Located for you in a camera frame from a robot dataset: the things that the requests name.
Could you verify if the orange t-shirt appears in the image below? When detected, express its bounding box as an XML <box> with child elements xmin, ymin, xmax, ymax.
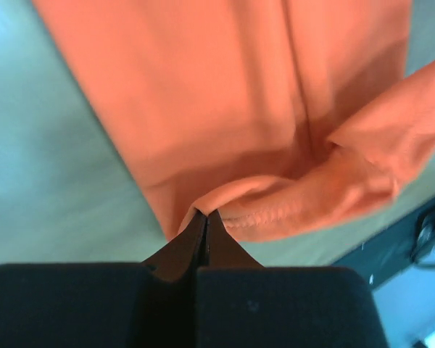
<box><xmin>35</xmin><ymin>1</ymin><xmax>435</xmax><ymax>241</ymax></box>

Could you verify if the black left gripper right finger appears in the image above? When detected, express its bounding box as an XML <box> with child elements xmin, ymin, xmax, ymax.
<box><xmin>195</xmin><ymin>212</ymin><xmax>389</xmax><ymax>347</ymax></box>

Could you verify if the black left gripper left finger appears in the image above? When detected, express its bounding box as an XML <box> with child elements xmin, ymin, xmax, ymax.
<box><xmin>0</xmin><ymin>212</ymin><xmax>207</xmax><ymax>347</ymax></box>

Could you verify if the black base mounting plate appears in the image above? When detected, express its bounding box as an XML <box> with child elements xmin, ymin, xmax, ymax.
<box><xmin>332</xmin><ymin>197</ymin><xmax>435</xmax><ymax>289</ymax></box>

